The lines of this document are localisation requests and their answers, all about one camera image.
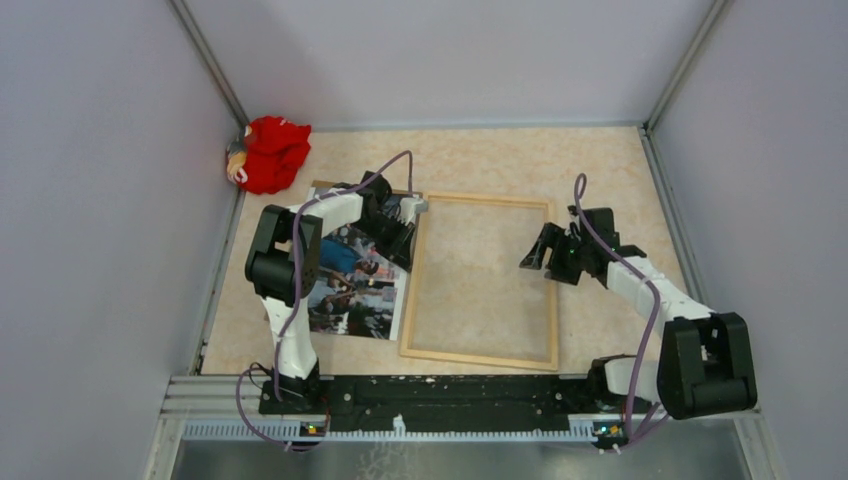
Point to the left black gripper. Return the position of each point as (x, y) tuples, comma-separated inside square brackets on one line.
[(398, 250)]

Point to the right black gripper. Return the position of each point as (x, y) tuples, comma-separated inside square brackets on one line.
[(561, 237)]

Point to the printed photo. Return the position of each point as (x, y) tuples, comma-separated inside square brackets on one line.
[(358, 292)]

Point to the transparent plastic sheet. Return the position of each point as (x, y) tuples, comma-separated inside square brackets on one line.
[(484, 278)]

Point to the wooden picture frame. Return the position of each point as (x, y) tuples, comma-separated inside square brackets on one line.
[(480, 278)]

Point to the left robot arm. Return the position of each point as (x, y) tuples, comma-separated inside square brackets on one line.
[(283, 265)]

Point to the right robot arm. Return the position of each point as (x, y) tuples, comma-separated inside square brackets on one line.
[(705, 365)]

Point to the red crumpled cloth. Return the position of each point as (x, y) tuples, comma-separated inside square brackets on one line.
[(267, 154)]

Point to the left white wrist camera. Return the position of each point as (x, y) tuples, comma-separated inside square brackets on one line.
[(410, 207)]

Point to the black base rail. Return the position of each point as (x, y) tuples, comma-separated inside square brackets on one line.
[(445, 403)]

